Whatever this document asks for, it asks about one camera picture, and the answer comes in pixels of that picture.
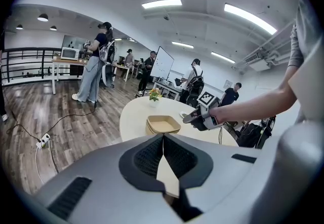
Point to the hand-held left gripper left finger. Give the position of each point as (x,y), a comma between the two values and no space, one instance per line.
(146,159)

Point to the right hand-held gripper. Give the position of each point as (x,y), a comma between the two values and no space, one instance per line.
(208,98)

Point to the whiteboard on stand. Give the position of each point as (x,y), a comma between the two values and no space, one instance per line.
(162,63)

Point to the potted orange flower plant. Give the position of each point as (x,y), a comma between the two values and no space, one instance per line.
(154,95)

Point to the black metal railing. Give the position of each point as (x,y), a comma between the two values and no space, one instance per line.
(25,51)

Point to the wooden top white desk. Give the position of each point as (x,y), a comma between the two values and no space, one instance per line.
(68,61)

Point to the white microwave oven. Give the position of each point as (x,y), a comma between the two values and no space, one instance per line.
(69,53)

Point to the white work table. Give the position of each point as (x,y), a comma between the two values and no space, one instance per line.
(121,66)

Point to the white plate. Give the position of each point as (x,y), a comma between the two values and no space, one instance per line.
(181,112)

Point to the ceiling light panel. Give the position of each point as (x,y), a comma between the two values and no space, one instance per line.
(223,57)
(250,19)
(182,45)
(162,3)

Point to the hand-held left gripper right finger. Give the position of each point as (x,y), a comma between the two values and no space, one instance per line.
(181,159)

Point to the person's grey shirt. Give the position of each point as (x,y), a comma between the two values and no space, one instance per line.
(310,83)

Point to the grey work table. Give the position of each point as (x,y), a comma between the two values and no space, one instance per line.
(165,86)

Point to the white power strip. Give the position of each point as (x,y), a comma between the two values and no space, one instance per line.
(43,141)

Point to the bundle of white ceiling pipes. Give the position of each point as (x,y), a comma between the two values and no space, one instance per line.
(276,53)

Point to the black pendant lamp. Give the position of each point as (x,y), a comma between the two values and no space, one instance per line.
(53,28)
(19,27)
(42,17)

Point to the black and white backpack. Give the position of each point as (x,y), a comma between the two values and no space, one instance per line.
(105,52)
(197,86)

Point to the person's right forearm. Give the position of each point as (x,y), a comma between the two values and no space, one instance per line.
(248,110)

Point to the white ceiling air conditioner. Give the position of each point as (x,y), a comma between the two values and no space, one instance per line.
(258,64)

